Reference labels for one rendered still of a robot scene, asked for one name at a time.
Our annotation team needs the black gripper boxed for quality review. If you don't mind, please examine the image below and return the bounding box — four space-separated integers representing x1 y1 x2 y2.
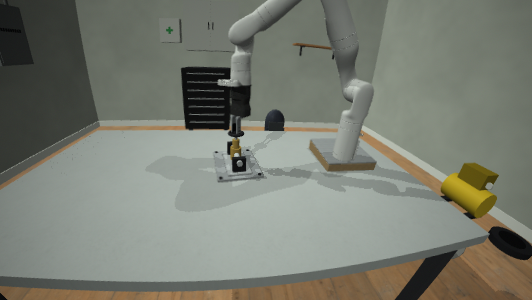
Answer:
218 71 252 134

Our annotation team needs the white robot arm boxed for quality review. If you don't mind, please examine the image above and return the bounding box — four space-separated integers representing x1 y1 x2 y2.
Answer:
228 0 374 161

